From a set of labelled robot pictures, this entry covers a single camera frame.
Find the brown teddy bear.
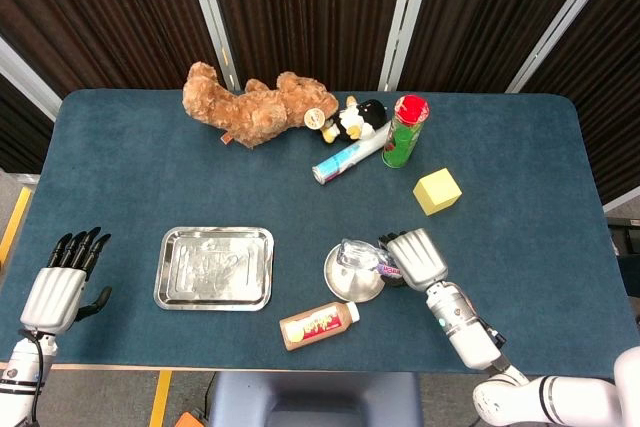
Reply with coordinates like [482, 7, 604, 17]
[181, 61, 340, 150]

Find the blue felt table cover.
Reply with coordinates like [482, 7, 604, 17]
[0, 89, 634, 377]

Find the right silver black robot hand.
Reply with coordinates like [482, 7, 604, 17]
[377, 227, 450, 292]

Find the white screen frame post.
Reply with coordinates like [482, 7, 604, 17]
[180, 0, 242, 92]
[378, 0, 426, 93]
[0, 35, 64, 123]
[505, 0, 630, 94]

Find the black white penguin plush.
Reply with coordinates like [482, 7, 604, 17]
[319, 95, 389, 144]

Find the clear plastic water bottle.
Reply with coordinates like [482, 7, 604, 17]
[335, 238, 405, 279]

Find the black equipment stand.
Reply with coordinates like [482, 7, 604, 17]
[605, 216, 640, 298]

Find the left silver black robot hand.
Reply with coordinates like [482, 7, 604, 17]
[19, 226, 114, 334]

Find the rectangular steel tray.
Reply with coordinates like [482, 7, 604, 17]
[152, 226, 276, 312]

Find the yellow floor tape strip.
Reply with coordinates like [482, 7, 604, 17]
[0, 185, 34, 268]
[148, 369, 174, 427]

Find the green chips can red lid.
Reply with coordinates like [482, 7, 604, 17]
[381, 93, 431, 169]

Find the brown drink bottle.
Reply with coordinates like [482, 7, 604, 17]
[278, 300, 362, 353]

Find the yellow foam cube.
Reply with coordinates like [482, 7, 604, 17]
[412, 167, 463, 217]

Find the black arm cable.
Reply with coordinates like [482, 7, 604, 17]
[18, 329, 44, 423]

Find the white blue tube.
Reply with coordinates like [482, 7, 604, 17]
[311, 124, 394, 186]

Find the round metal plate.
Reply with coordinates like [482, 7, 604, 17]
[323, 242, 387, 304]

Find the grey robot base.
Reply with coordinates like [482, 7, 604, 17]
[207, 371, 425, 427]

